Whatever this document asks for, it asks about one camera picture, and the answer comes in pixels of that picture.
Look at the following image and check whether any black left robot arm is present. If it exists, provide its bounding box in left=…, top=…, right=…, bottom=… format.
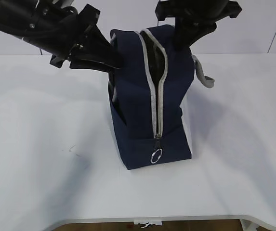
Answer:
left=0, top=0, right=123, bottom=73

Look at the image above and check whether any navy blue lunch bag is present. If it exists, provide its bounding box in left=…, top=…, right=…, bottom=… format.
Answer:
left=108, top=25, right=215, bottom=170

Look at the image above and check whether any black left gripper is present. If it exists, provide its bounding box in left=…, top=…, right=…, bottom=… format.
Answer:
left=50, top=4, right=124, bottom=72

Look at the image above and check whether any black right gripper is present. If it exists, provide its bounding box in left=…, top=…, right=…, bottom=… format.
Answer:
left=155, top=0, right=242, bottom=51

